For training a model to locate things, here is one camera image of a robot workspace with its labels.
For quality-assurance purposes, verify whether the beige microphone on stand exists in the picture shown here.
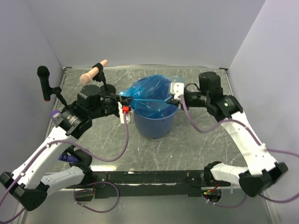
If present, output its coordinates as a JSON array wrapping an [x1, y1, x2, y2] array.
[[79, 59, 116, 96]]

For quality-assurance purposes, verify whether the aluminium rail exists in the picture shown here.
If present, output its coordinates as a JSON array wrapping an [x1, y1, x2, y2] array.
[[46, 169, 271, 192]]

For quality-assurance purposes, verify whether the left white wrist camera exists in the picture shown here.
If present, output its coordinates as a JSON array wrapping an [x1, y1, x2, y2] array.
[[118, 102, 135, 124]]

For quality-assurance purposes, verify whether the purple clear box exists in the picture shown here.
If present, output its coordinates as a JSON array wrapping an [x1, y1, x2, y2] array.
[[50, 110, 62, 124]]

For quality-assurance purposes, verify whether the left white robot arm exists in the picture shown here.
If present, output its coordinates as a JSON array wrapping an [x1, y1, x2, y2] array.
[[0, 85, 134, 211]]

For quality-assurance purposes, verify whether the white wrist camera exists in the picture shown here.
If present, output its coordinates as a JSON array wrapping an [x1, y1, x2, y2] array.
[[118, 102, 135, 124], [170, 82, 185, 101]]

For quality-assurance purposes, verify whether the purple microphone on stand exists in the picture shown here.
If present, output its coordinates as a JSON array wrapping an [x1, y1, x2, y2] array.
[[57, 149, 92, 166]]

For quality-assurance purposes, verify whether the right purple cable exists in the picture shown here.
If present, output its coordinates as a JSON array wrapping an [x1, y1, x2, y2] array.
[[181, 94, 299, 209]]

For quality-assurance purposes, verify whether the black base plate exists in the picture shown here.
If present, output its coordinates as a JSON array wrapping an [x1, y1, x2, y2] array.
[[67, 170, 230, 199]]

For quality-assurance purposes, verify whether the blue trash bag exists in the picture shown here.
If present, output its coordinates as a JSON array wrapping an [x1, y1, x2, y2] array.
[[120, 75, 184, 119]]

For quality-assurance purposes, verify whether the black microphone on stand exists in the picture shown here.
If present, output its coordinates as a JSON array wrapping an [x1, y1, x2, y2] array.
[[37, 65, 69, 110]]

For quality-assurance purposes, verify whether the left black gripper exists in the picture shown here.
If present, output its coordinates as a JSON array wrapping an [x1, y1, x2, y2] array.
[[88, 93, 133, 119]]

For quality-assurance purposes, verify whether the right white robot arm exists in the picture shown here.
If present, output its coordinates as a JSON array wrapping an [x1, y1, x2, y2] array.
[[167, 72, 288, 197]]

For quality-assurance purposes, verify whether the blue plastic trash bin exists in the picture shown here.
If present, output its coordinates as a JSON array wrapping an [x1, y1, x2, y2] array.
[[135, 109, 178, 139]]

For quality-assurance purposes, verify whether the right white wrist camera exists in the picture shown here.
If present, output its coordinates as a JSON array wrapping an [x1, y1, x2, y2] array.
[[170, 82, 185, 101]]

